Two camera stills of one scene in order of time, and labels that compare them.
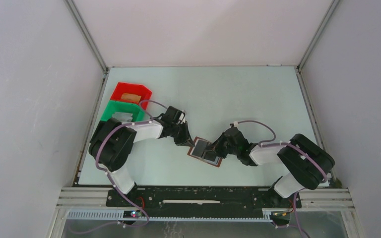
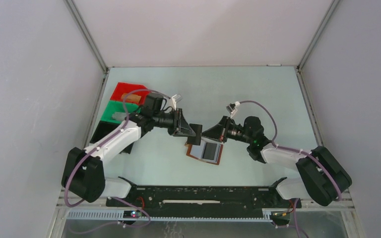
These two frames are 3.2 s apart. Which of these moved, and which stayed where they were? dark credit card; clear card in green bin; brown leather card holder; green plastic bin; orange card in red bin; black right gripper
Moved: dark credit card; black right gripper
Stayed: green plastic bin; orange card in red bin; brown leather card holder; clear card in green bin
